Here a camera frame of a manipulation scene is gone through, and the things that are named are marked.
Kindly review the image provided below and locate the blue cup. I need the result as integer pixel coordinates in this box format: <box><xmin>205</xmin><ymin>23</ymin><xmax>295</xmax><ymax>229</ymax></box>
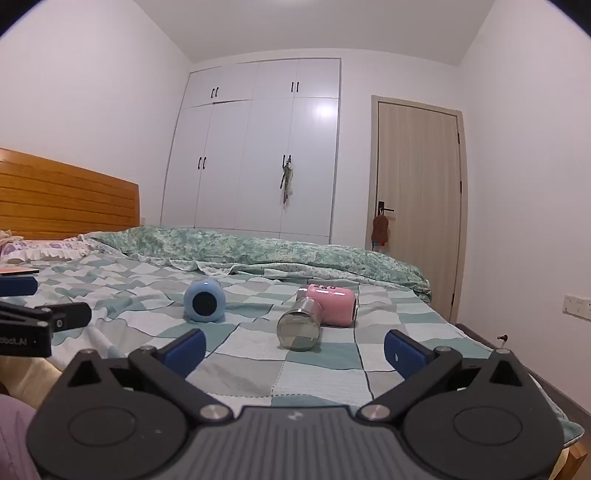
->
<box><xmin>183</xmin><ymin>278</ymin><xmax>228</xmax><ymax>323</ymax></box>

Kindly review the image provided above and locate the wooden door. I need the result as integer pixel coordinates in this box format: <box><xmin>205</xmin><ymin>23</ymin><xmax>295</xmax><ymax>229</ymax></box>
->
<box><xmin>368</xmin><ymin>95</ymin><xmax>466</xmax><ymax>323</ymax></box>

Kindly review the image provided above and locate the green floral quilt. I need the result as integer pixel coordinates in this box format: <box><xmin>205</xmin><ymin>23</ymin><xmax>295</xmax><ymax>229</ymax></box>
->
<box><xmin>85</xmin><ymin>225</ymin><xmax>432</xmax><ymax>303</ymax></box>

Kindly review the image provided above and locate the brown bag on handle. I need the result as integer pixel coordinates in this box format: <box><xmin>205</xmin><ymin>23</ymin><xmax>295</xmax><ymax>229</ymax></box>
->
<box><xmin>370</xmin><ymin>213</ymin><xmax>390</xmax><ymax>246</ymax></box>

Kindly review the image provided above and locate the white wall socket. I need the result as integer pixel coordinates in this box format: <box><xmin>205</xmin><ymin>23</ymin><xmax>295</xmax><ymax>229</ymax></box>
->
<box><xmin>561</xmin><ymin>294</ymin><xmax>591</xmax><ymax>320</ymax></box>

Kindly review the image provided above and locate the beige cloth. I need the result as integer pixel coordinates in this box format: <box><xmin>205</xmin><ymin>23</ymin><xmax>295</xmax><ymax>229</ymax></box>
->
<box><xmin>0</xmin><ymin>354</ymin><xmax>63</xmax><ymax>404</ymax></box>

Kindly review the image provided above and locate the purple floral pillow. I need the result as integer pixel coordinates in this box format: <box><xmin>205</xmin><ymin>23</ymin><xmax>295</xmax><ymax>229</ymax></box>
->
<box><xmin>0</xmin><ymin>229</ymin><xmax>114</xmax><ymax>265</ymax></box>

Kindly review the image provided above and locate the pink and steel cup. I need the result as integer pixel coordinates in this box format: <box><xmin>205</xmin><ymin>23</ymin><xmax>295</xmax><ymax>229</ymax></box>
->
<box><xmin>276</xmin><ymin>284</ymin><xmax>360</xmax><ymax>353</ymax></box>

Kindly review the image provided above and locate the wooden headboard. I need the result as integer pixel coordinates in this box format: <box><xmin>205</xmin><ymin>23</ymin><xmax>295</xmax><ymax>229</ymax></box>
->
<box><xmin>0</xmin><ymin>148</ymin><xmax>140</xmax><ymax>241</ymax></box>

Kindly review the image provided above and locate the white wardrobe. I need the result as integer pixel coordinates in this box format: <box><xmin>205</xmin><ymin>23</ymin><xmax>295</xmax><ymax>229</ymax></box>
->
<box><xmin>160</xmin><ymin>58</ymin><xmax>342</xmax><ymax>245</ymax></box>

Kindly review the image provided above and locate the hanging key bundle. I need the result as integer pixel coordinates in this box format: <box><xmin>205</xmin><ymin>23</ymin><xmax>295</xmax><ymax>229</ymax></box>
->
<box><xmin>278</xmin><ymin>156</ymin><xmax>295</xmax><ymax>207</ymax></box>

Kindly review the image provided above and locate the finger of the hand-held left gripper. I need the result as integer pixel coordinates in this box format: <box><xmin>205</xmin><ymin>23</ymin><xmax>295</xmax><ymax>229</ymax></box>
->
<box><xmin>0</xmin><ymin>276</ymin><xmax>39</xmax><ymax>296</ymax></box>
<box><xmin>0</xmin><ymin>301</ymin><xmax>92</xmax><ymax>334</ymax></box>

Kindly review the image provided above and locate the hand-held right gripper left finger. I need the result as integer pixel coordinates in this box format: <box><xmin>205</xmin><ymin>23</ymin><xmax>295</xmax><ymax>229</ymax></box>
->
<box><xmin>64</xmin><ymin>329</ymin><xmax>234</xmax><ymax>422</ymax></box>

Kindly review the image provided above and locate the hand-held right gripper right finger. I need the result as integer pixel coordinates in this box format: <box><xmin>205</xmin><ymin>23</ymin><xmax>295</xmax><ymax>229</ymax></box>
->
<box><xmin>359</xmin><ymin>329</ymin><xmax>528</xmax><ymax>422</ymax></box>

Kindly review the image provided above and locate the purple clothing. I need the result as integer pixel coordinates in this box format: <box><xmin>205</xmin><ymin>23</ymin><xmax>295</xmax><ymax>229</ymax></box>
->
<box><xmin>0</xmin><ymin>394</ymin><xmax>43</xmax><ymax>480</ymax></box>

